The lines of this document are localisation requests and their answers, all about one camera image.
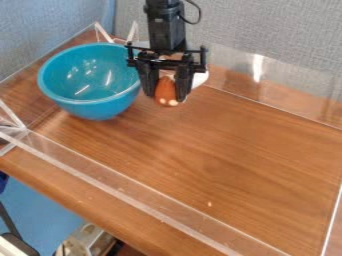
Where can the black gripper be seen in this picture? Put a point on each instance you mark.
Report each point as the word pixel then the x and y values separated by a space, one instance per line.
pixel 167 53

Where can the brown and white toy mushroom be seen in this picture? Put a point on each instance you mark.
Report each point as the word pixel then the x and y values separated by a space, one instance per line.
pixel 165 88

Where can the blue plastic bowl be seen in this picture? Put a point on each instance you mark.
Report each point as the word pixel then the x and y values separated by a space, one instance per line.
pixel 88 80

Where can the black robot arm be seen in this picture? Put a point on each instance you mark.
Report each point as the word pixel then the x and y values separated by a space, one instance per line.
pixel 173 4

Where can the grey white box under table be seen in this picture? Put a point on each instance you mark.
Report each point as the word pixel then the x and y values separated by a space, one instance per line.
pixel 86 241

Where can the black white object bottom left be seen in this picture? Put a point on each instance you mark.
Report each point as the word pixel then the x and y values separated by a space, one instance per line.
pixel 12 246

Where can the clear acrylic barrier wall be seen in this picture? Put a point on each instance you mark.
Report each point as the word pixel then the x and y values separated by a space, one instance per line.
pixel 232 175

